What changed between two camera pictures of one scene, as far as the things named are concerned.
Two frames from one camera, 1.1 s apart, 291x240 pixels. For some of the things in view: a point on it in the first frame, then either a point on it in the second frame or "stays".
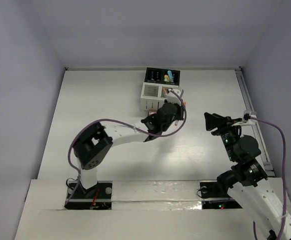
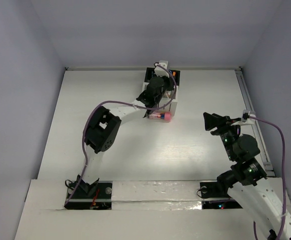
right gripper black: [212, 120] stays
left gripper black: [176, 113] to [161, 81]
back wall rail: [190, 69] stays
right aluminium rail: [250, 108] stays
